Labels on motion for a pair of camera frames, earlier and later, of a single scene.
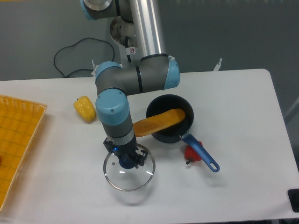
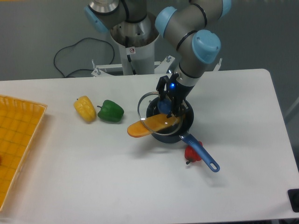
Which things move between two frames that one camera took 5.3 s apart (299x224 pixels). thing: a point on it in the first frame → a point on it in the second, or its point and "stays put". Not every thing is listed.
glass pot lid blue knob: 120,171 → 153,119
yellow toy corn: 85,108 stays put
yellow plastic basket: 19,120 stays put
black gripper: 130,149 → 178,91
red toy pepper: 191,154 stays put
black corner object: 293,196 stays put
